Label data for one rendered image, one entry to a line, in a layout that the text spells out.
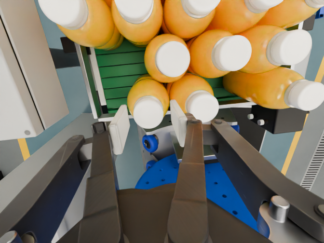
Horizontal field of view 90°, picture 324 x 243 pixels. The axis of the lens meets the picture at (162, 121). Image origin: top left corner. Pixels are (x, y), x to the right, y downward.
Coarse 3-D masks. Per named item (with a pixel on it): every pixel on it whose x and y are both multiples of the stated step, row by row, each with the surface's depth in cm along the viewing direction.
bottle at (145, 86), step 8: (136, 80) 32; (144, 80) 26; (152, 80) 26; (136, 88) 24; (144, 88) 23; (152, 88) 24; (160, 88) 24; (128, 96) 25; (136, 96) 23; (144, 96) 22; (152, 96) 22; (160, 96) 23; (168, 96) 26; (128, 104) 25; (168, 104) 25
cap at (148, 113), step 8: (136, 104) 21; (144, 104) 20; (152, 104) 20; (160, 104) 21; (136, 112) 20; (144, 112) 21; (152, 112) 21; (160, 112) 21; (136, 120) 21; (144, 120) 21; (152, 120) 21; (160, 120) 21
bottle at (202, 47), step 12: (204, 36) 23; (216, 36) 21; (228, 36) 20; (192, 48) 25; (204, 48) 22; (192, 60) 25; (204, 60) 22; (192, 72) 30; (204, 72) 24; (216, 72) 23; (228, 72) 23
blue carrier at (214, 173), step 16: (160, 160) 38; (176, 160) 37; (144, 176) 33; (160, 176) 32; (176, 176) 32; (208, 176) 31; (224, 176) 31; (208, 192) 28; (224, 192) 27; (224, 208) 25; (240, 208) 24; (256, 224) 22
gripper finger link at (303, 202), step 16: (224, 128) 12; (224, 144) 11; (240, 144) 10; (224, 160) 11; (240, 160) 9; (256, 160) 8; (240, 176) 9; (256, 176) 7; (272, 176) 7; (240, 192) 9; (256, 192) 8; (272, 192) 7; (288, 192) 6; (304, 192) 6; (256, 208) 8; (304, 208) 6; (320, 208) 6; (304, 224) 6; (320, 224) 5; (320, 240) 5
